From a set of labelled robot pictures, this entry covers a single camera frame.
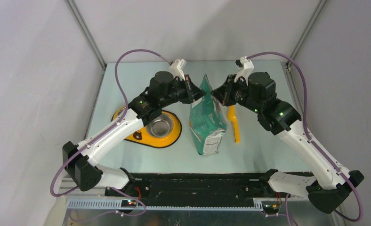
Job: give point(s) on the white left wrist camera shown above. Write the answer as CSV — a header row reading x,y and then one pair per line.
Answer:
x,y
176,69

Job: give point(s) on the yellow plastic scoop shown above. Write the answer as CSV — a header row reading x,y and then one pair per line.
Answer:
x,y
232,117

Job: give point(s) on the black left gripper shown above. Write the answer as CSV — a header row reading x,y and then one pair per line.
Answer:
x,y
195,92

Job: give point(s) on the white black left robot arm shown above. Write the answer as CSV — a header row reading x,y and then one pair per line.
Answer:
x,y
82,160

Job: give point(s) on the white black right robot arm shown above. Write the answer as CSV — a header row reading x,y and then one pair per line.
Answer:
x,y
330,183

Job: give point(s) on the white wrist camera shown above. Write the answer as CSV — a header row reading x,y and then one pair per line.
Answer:
x,y
245,68
176,69

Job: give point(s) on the yellow double pet bowl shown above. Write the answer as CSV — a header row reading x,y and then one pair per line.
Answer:
x,y
162,132

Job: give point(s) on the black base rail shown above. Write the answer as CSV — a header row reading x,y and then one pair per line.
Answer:
x,y
199,190

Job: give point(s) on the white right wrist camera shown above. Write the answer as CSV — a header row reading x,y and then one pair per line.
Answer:
x,y
245,68

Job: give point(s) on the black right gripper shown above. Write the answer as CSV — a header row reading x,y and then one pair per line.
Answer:
x,y
220,92

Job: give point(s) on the aluminium frame rail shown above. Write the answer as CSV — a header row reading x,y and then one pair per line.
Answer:
x,y
107,199

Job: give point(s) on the green white pet food bag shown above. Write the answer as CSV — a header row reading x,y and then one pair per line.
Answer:
x,y
206,121

